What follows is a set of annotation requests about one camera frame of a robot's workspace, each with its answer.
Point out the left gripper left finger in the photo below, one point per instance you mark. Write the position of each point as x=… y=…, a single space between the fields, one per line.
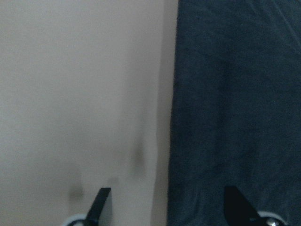
x=99 y=214

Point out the black t-shirt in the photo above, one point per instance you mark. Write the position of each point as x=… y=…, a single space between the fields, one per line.
x=236 y=115

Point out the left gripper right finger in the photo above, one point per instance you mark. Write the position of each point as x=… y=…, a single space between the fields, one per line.
x=238 y=211

